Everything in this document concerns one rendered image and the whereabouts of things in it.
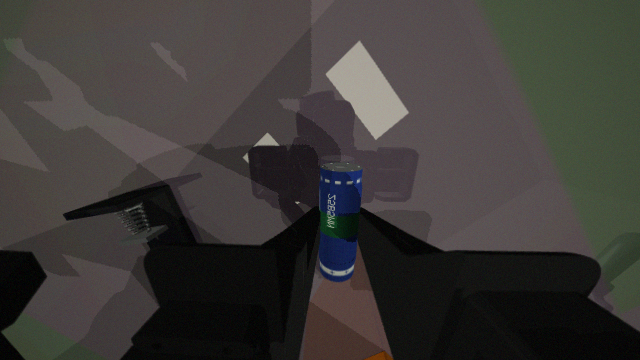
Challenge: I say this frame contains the blue cylindrical battery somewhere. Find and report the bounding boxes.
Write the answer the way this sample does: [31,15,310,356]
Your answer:
[319,163,363,282]

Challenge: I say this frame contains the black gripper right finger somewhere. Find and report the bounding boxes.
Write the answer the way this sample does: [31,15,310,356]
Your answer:
[357,207,601,360]

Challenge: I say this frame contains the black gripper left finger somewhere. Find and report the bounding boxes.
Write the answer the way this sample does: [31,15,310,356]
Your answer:
[143,206,321,360]

